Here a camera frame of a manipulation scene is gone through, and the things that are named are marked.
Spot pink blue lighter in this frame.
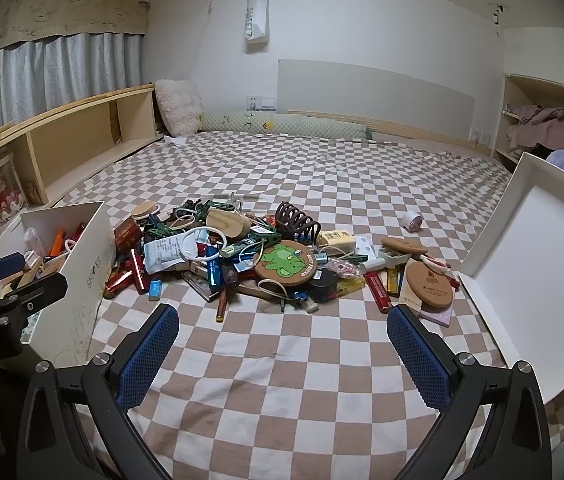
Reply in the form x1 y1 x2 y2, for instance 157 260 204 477
148 280 163 301

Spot round cork coaster with print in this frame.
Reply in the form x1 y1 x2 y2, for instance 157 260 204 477
405 261 454 310

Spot shiny blue pen tube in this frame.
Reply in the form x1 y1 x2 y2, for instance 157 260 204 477
205 245 222 292

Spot white shoe box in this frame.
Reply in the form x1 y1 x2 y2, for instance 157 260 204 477
0 200 116 366

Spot orange marker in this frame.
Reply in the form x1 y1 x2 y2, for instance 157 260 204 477
49 229 65 258

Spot red dress doll case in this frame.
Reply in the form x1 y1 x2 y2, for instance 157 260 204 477
0 154 27 232

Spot pink sticky notes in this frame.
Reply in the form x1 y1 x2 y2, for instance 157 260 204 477
419 306 453 327

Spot red cigarette box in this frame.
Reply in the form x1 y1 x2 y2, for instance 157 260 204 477
114 217 143 254

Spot white box lid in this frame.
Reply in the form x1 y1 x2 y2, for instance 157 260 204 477
458 154 564 402

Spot wooden bedside shelf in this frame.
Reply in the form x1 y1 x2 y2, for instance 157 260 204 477
0 84 160 209

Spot white paper receipt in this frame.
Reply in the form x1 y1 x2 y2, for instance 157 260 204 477
144 226 208 274

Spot brown pen gold tip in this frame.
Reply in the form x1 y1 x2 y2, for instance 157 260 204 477
216 286 229 323

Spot red lighter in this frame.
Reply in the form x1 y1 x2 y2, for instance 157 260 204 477
364 271 391 314

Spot grey curtain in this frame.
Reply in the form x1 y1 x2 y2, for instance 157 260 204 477
0 32 143 127

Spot white tape roll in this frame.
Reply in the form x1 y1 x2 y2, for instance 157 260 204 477
400 210 424 233

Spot oval wooden block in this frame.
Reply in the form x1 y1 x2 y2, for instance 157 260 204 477
205 207 250 240

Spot green dinosaur cork coaster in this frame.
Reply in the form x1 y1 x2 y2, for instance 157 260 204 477
255 240 318 287

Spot fluffy white pillow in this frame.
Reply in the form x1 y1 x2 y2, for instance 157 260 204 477
154 79 203 138

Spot brown hair claw clip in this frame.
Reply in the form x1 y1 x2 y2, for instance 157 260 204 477
274 202 321 245

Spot green bolster pillow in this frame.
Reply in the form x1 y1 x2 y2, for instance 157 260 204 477
198 110 372 140

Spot pile of pink clothes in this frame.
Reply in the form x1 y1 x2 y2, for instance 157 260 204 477
507 104 564 152

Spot white hanging bag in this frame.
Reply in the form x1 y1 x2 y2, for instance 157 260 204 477
244 0 269 44

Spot wall socket panel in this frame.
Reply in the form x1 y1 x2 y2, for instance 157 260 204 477
245 96 276 112

